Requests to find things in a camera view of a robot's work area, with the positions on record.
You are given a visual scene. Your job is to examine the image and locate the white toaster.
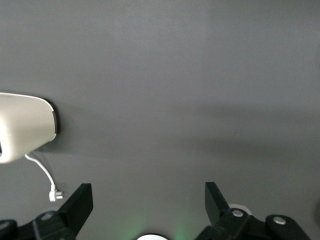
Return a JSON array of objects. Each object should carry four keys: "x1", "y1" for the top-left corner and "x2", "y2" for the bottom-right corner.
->
[{"x1": 0, "y1": 91, "x2": 61, "y2": 165}]

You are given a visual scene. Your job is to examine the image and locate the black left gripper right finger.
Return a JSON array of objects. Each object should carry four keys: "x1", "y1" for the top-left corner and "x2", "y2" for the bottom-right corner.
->
[{"x1": 194, "y1": 181, "x2": 311, "y2": 240}]

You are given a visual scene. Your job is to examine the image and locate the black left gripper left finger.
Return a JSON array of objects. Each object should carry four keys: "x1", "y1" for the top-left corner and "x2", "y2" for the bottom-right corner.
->
[{"x1": 0, "y1": 183, "x2": 94, "y2": 240}]

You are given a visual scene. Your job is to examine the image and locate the white power cable with plug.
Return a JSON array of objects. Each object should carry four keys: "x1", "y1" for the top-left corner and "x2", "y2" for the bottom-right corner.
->
[{"x1": 24, "y1": 153, "x2": 65, "y2": 203}]

